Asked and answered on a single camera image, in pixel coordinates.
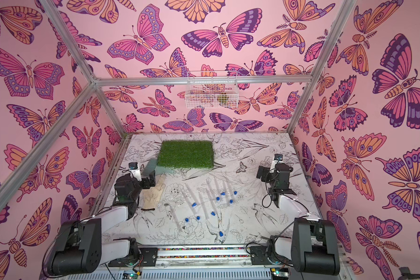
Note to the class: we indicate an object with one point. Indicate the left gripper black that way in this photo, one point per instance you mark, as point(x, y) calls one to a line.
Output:
point(147, 185)

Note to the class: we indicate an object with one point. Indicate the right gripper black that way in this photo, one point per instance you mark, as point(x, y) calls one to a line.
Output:
point(264, 173)

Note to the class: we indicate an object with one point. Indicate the clear test tube one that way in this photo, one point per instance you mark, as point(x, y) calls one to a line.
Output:
point(219, 187)
point(228, 190)

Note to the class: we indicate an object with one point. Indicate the test tube blue stopper three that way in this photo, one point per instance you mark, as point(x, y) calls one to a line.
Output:
point(213, 194)

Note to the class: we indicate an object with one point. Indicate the test tube blue stopper two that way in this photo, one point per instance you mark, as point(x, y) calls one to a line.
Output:
point(216, 230)

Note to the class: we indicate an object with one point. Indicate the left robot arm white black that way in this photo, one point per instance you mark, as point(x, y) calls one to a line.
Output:
point(91, 231)

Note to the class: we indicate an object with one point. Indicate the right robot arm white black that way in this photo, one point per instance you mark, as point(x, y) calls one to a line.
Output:
point(301, 227)

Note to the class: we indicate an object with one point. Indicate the beige work glove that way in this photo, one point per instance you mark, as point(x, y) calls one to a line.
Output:
point(151, 197)

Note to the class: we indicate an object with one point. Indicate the green artificial grass mat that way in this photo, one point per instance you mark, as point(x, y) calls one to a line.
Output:
point(182, 154)

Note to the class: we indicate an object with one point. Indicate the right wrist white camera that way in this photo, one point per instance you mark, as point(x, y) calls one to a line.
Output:
point(278, 159)

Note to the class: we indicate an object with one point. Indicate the white wire basket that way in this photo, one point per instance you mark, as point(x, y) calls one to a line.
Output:
point(217, 89)

